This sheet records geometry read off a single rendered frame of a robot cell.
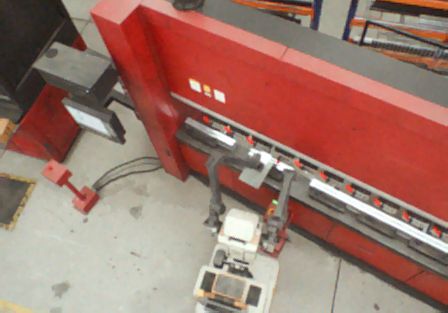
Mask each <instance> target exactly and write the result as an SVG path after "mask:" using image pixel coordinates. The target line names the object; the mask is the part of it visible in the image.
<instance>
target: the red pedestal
mask: <svg viewBox="0 0 448 313"><path fill-rule="evenodd" d="M41 174H42V175H44V176H45V177H46V178H47V179H48V180H50V181H51V182H53V183H54V184H56V185H57V186H60V188H62V186H64V185H65V186H66V187H67V188H68V189H69V190H70V191H71V192H72V193H74V194H75V195H76V197H75V198H74V199H72V201H71V203H72V204H74V205H73V207H72V208H75V210H77V211H79V212H81V214H83V215H85V216H87V214H88V213H89V212H90V211H91V210H92V208H94V206H95V205H96V203H97V202H98V200H99V199H100V198H101V197H100V196H99V195H98V194H97V193H95V192H94V191H93V190H91V189H89V188H87V186H83V188H82V189H81V190H80V191H79V190H77V188H75V187H74V186H73V185H72V184H71V183H70V182H69V181H68V179H69V178H70V177H71V176H72V173H71V172H70V171H69V170H68V169H66V167H63V166H62V165H60V164H59V163H57V162H55V161H54V160H51V162H49V164H48V165H47V166H46V167H45V169H43V171H41Z"/></svg>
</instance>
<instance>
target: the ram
mask: <svg viewBox="0 0 448 313"><path fill-rule="evenodd" d="M148 25H149V27H150V31H151V33H152V37H153V39H154V44H155V46H156V48H157V52H158V54H159V59H160V61H161V65H162V67H163V71H164V74H165V78H166V80H167V84H168V87H169V91H170V92H172V93H174V94H176V95H178V96H180V97H183V98H185V99H187V100H189V101H190V102H193V103H195V104H198V105H199V106H202V107H203V108H206V109H208V110H211V111H212V112H215V113H216V114H217V115H221V116H222V117H225V118H226V119H229V120H230V121H234V122H235V123H238V124H239V125H242V126H244V127H245V128H248V129H250V130H252V131H254V132H257V133H258V134H261V135H263V136H265V137H267V138H268V139H271V140H273V141H276V142H277V143H280V144H281V145H284V146H286V147H289V148H290V149H293V150H294V151H296V152H299V153H300V154H303V155H304V156H307V157H309V158H312V159H313V160H316V161H317V162H320V163H322V164H323V165H326V166H328V167H330V168H332V169H334V170H336V171H339V172H341V173H343V174H345V175H347V176H349V177H352V178H354V179H355V180H358V181H359V182H362V183H364V184H366V185H368V186H371V187H372V188H375V189H377V190H379V191H381V192H383V193H385V194H386V195H390V196H391V197H394V198H395V199H398V200H399V201H402V202H404V203H406V204H408V205H411V206H412V207H415V208H417V209H419V210H421V211H423V212H425V213H426V214H429V215H431V216H433V217H435V218H438V219H439V220H442V221H444V222H446V223H448V145H444V144H442V143H440V142H438V141H434V140H433V139H429V138H428V137H425V136H423V135H419V134H418V133H417V132H413V131H411V130H408V129H406V128H403V127H402V126H398V125H396V124H394V123H392V122H388V121H387V120H385V119H382V118H380V117H377V116H375V115H372V114H371V113H367V112H365V111H362V110H360V109H357V108H356V107H354V106H350V105H349V104H345V103H344V102H341V101H339V100H336V99H334V98H330V97H329V96H327V95H324V94H322V93H319V92H317V91H314V90H313V89H309V88H307V87H304V86H302V85H299V84H298V83H296V82H292V81H291V80H287V79H286V78H283V77H280V76H278V75H276V74H272V73H271V72H269V71H266V70H264V69H261V68H259V67H256V66H254V65H251V64H249V63H246V62H244V61H241V60H239V59H237V58H234V57H233V56H229V55H228V54H224V53H222V52H219V51H217V50H214V49H213V48H209V47H208V46H204V45H202V44H201V43H198V42H196V41H193V40H191V39H187V38H186V37H183V36H181V35H178V34H176V33H173V32H171V31H167V30H166V29H163V28H161V27H158V26H156V25H155V24H151V23H150V22H148ZM189 78H191V79H192V80H195V81H197V82H199V84H200V91H201V92H200V91H197V90H195V89H192V88H191V83H190V80H189ZM204 85H206V86H209V89H210V94H211V97H210V96H209V95H206V94H205V92H206V93H209V92H208V91H204ZM214 89H215V90H216V91H219V92H221V93H224V97H225V103H226V104H225V103H224V102H221V101H219V100H218V99H215V93H214ZM171 95H172V94H171ZM172 97H175V98H176V99H179V100H181V101H182V102H185V103H187V104H189V105H191V106H193V107H196V108H198V109H200V110H202V111H204V112H206V113H208V114H209V115H213V114H212V113H211V112H207V111H206V110H203V109H202V108H199V107H198V106H195V105H193V104H190V103H189V102H186V101H185V100H183V99H180V98H178V97H176V96H174V95H172ZM213 116H214V117H217V116H216V115H213ZM217 118H218V119H221V120H222V121H225V122H227V123H230V122H229V121H226V120H225V119H222V118H220V117H217ZM230 124H231V125H234V126H235V127H237V128H239V129H241V130H244V131H246V132H248V133H250V134H252V135H254V136H257V137H259V138H260V139H263V138H262V137H261V136H258V135H257V134H254V133H252V132H249V131H248V130H245V129H244V128H241V127H239V126H238V125H235V124H233V123H230ZM263 140H264V141H267V142H268V143H271V144H273V145H276V144H275V143H272V142H271V141H268V140H267V139H263ZM276 146H277V147H280V148H281V149H284V150H285V151H287V152H290V153H291V154H294V155H296V156H298V157H300V158H303V159H304V160H307V161H309V162H311V163H313V164H314V165H317V166H319V167H322V168H323V169H326V170H327V171H330V172H331V173H334V174H336V175H339V176H340V177H343V178H344V179H345V180H349V181H350V182H353V183H354V184H357V185H358V186H361V187H363V188H366V189H367V190H370V191H371V192H374V193H375V194H377V195H380V196H381V197H384V198H385V199H388V200H390V201H392V202H394V203H397V204H398V205H401V206H402V207H405V208H406V209H410V210H411V211H414V212H415V213H417V214H419V215H421V216H424V217H425V218H428V219H429V220H432V221H433V222H436V223H438V224H441V225H442V226H445V227H446V228H448V226H446V225H445V224H442V223H441V222H438V221H437V220H434V219H432V218H429V217H428V216H425V215H424V214H421V213H419V212H418V211H415V210H414V209H411V208H410V207H407V206H405V205H402V204H401V203H398V202H397V201H394V200H393V199H390V198H388V197H385V196H384V195H381V194H380V193H379V192H375V191H374V190H371V189H370V188H367V187H366V186H362V185H361V184H358V183H357V182H354V181H353V180H350V179H348V178H347V177H344V176H343V175H340V174H339V173H336V172H334V171H331V170H330V169H327V168H326V167H323V166H321V165H318V164H317V163H315V162H313V161H311V160H309V159H307V158H304V157H302V156H300V155H298V154H296V153H294V152H291V151H289V150H288V149H285V148H284V147H281V146H280V145H276Z"/></svg>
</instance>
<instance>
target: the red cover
mask: <svg viewBox="0 0 448 313"><path fill-rule="evenodd" d="M140 7H141V9H142V13H143V16H144V20H145V21H146V22H150V23H151V24H155V25H156V26H158V27H161V28H163V29H166V30H167V31H171V32H173V33H176V34H178V35H181V36H183V37H186V38H187V39H191V40H193V41H196V42H198V43H201V44H202V45H204V46H208V47H209V48H213V49H214V50H217V51H219V52H222V53H224V54H228V55H229V56H233V57H234V58H237V59H239V60H241V61H244V62H246V63H249V64H251V65H254V66H256V67H259V68H261V69H264V70H266V71H269V72H271V73H272V74H276V75H278V76H280V77H283V78H286V79H287V80H291V81H292V82H296V83H298V84H299V85H302V86H304V87H307V88H309V89H313V90H314V91H317V92H319V93H322V94H324V95H327V96H329V97H330V98H334V99H336V100H339V101H341V102H344V103H345V104H349V105H350V106H354V107H356V108H357V109H360V110H362V111H365V112H367V113H371V114H372V115H375V116H377V117H380V118H382V119H385V120H387V121H388V122H392V123H394V124H396V125H398V126H402V127H403V128H406V129H408V130H411V131H413V132H417V133H418V134H419V135H423V136H425V137H428V138H429V139H433V140H434V141H438V142H440V143H442V144H444V145H448V109H446V108H445V107H442V106H440V105H436V104H434V103H431V102H429V101H427V100H423V99H422V98H419V97H417V96H413V95H411V94H408V93H406V92H402V91H400V90H397V89H396V88H394V87H390V86H388V85H385V84H383V83H379V82H377V81H374V80H372V79H368V78H367V77H365V76H362V75H360V74H356V73H354V72H351V71H349V70H345V69H344V68H340V67H338V66H336V65H333V64H331V63H328V62H326V61H322V60H321V59H317V58H315V57H312V56H310V55H306V54H304V53H303V52H299V51H297V50H293V49H292V48H288V47H287V46H283V45H281V44H278V43H276V42H274V41H270V40H269V39H265V38H263V37H260V36H258V35H254V34H252V33H249V32H247V31H243V30H242V29H238V28H237V27H235V26H231V25H229V24H226V23H224V22H220V21H219V20H215V19H213V18H209V17H208V16H204V15H202V14H199V13H197V12H194V11H191V12H181V11H178V10H177V9H175V8H174V7H173V6H172V3H170V2H168V1H165V0H144V1H142V3H140Z"/></svg>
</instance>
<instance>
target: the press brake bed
mask: <svg viewBox="0 0 448 313"><path fill-rule="evenodd" d="M177 140H178V144H179V146H180V150H181V152H182V156H183V158H184V159H185V163H186V164H187V165H188V166H189V167H190V168H191V171H190V173H189V175H191V176H192V177H193V178H196V179H198V180H200V181H201V182H204V183H205V184H208V185H209V186H211V185H210V180H209V172H208V170H207V167H205V163H206V162H207V160H209V158H210V157H211V156H209V155H208V154H206V153H204V152H202V151H200V150H199V149H196V148H195V147H192V146H191V145H188V144H187V143H185V142H183V141H180V140H179V139H177ZM217 171H218V178H219V189H220V192H222V193H224V194H225V195H228V197H231V198H233V199H235V200H236V201H237V202H240V203H241V204H243V205H245V206H248V207H249V208H252V210H255V211H257V212H259V213H260V214H263V215H265V212H266V211H267V209H268V208H269V206H270V204H271V202H272V199H275V200H276V201H278V197H279V195H280V191H277V190H276V189H274V188H272V187H270V186H267V185H266V184H263V182H262V183H261V185H260V186H259V188H258V189H257V188H254V187H253V186H250V185H249V184H246V182H243V181H241V180H239V176H240V175H241V173H242V172H241V171H239V170H237V169H235V168H233V167H230V166H229V165H226V164H222V165H219V167H218V169H217ZM287 206H289V207H290V208H293V209H294V211H293V217H292V219H291V221H290V222H289V225H288V226H287V229H290V230H291V231H293V232H295V233H296V234H299V235H300V236H302V237H304V238H306V239H307V240H310V241H311V242H314V243H315V244H317V245H319V246H321V247H322V248H323V249H326V250H328V251H330V252H331V253H334V254H335V255H338V257H341V258H343V259H345V260H346V261H349V262H350V263H352V264H353V265H356V266H357V267H359V268H361V269H362V270H364V271H366V272H368V273H370V274H372V275H373V276H376V277H377V278H379V279H380V280H383V281H385V282H387V283H388V284H391V285H392V286H394V287H395V288H398V289H399V290H401V291H403V292H405V293H407V294H409V295H410V296H413V297H414V298H416V299H418V300H419V301H421V302H422V303H425V304H426V305H428V306H430V307H432V308H434V309H436V310H437V311H440V312H441V313H448V279H447V278H446V277H443V276H442V275H439V274H438V273H435V271H432V270H431V269H428V268H427V267H424V266H423V265H420V264H418V263H416V262H415V261H414V260H411V259H410V258H407V257H406V256H403V255H402V254H399V253H398V252H395V251H394V250H391V249H390V248H387V247H386V246H383V245H382V244H379V243H378V242H376V241H375V240H372V239H370V238H369V237H366V236H365V235H362V234H361V233H359V232H358V231H355V230H353V229H351V228H349V227H347V226H345V225H343V224H341V223H339V222H338V221H335V220H334V219H332V218H330V217H328V216H326V215H324V214H321V212H318V211H317V210H314V209H313V208H310V207H309V206H306V205H304V204H302V203H301V202H300V201H297V200H296V199H293V198H291V197H289V198H288V201H287ZM357 242H358V243H359V244H362V245H363V246H366V247H367V248H370V250H373V251H374V253H373V254H372V256H371V255H369V254H368V253H366V252H364V251H362V250H360V249H359V248H356V247H355V244H356V243H357Z"/></svg>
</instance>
